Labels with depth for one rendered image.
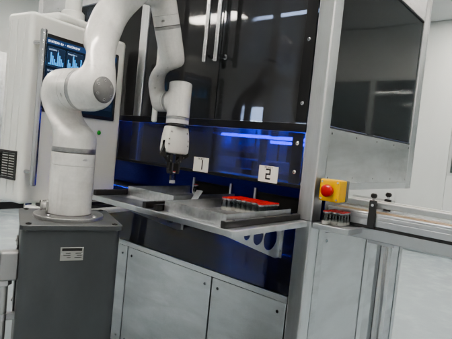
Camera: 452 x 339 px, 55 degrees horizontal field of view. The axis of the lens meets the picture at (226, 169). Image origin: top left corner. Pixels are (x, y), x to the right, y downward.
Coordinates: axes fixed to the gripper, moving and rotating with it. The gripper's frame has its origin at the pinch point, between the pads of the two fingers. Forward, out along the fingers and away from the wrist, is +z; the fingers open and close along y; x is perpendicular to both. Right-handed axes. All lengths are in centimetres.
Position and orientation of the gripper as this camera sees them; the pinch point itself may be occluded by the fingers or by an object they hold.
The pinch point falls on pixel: (173, 167)
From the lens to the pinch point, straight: 160.7
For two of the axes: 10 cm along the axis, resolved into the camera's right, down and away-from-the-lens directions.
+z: -0.9, 10.0, -0.1
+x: 6.5, 0.5, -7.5
